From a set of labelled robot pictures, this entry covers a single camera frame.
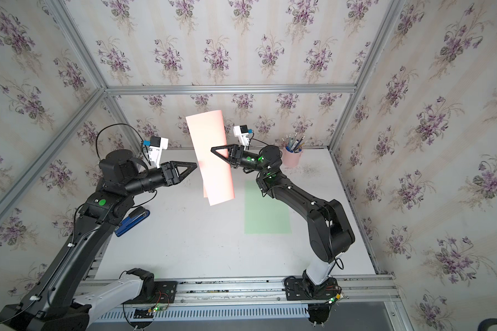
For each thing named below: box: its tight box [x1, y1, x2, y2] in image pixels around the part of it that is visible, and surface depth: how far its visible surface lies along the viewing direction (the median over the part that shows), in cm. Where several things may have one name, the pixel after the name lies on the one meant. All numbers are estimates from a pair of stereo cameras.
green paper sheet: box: [244, 179, 292, 235], surface depth 92 cm
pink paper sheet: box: [185, 109, 235, 207], surface depth 65 cm
